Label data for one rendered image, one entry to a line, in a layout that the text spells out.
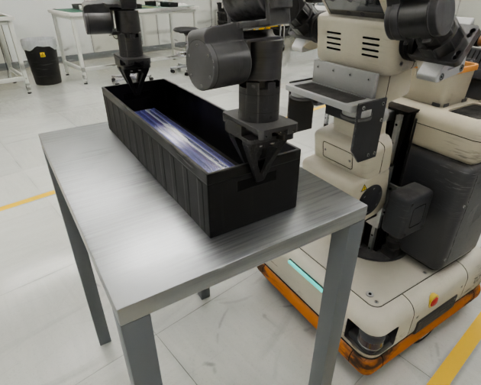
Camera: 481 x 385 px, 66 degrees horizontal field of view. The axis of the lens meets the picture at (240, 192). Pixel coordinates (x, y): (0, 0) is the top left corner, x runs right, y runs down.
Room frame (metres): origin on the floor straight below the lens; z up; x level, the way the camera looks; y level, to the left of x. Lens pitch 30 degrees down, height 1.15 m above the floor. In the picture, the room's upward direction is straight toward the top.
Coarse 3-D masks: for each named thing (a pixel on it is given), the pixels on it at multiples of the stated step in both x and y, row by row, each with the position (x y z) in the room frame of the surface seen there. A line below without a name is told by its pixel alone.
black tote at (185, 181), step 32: (128, 96) 0.97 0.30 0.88; (160, 96) 1.02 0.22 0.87; (192, 96) 0.88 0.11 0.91; (128, 128) 0.78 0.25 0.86; (192, 128) 0.89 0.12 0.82; (224, 128) 0.75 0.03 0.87; (160, 160) 0.62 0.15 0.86; (192, 160) 0.51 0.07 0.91; (288, 160) 0.54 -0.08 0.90; (192, 192) 0.51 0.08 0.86; (224, 192) 0.47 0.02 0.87; (256, 192) 0.51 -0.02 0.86; (288, 192) 0.54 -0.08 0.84; (224, 224) 0.47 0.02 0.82
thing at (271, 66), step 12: (252, 36) 0.49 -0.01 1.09; (264, 36) 0.50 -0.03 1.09; (276, 36) 0.51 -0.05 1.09; (252, 48) 0.49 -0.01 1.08; (264, 48) 0.48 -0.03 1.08; (276, 48) 0.49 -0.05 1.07; (252, 60) 0.49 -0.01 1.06; (264, 60) 0.48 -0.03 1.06; (276, 60) 0.49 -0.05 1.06; (252, 72) 0.48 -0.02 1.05; (264, 72) 0.48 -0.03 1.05; (276, 72) 0.49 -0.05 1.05; (264, 84) 0.49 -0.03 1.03
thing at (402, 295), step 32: (288, 256) 1.07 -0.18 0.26; (320, 256) 1.04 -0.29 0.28; (384, 256) 1.05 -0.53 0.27; (480, 256) 1.05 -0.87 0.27; (288, 288) 1.05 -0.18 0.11; (320, 288) 0.90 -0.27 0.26; (352, 288) 0.88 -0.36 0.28; (384, 288) 0.88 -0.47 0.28; (416, 288) 0.88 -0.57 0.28; (448, 288) 0.91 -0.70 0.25; (480, 288) 1.06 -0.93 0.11; (352, 320) 0.79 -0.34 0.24; (384, 320) 0.76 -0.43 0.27; (416, 320) 0.82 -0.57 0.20; (352, 352) 0.77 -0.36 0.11; (384, 352) 0.76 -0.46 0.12
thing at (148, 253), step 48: (48, 144) 0.83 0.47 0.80; (96, 144) 0.83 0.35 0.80; (96, 192) 0.60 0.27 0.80; (144, 192) 0.60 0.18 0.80; (336, 192) 0.60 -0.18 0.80; (96, 240) 0.46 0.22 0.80; (144, 240) 0.46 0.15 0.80; (192, 240) 0.46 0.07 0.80; (240, 240) 0.46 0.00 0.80; (288, 240) 0.46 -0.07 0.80; (336, 240) 0.56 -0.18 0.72; (96, 288) 0.89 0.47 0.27; (144, 288) 0.35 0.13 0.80; (192, 288) 0.37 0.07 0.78; (336, 288) 0.54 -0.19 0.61; (144, 336) 0.33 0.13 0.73; (336, 336) 0.55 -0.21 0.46; (144, 384) 0.32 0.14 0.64
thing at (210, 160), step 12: (156, 120) 0.88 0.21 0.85; (168, 120) 0.88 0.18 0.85; (168, 132) 0.80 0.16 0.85; (180, 132) 0.80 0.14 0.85; (180, 144) 0.73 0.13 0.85; (192, 144) 0.73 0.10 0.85; (204, 144) 0.73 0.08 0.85; (192, 156) 0.67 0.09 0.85; (204, 156) 0.67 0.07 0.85; (216, 156) 0.67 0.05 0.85; (204, 168) 0.61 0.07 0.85; (216, 168) 0.61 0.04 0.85
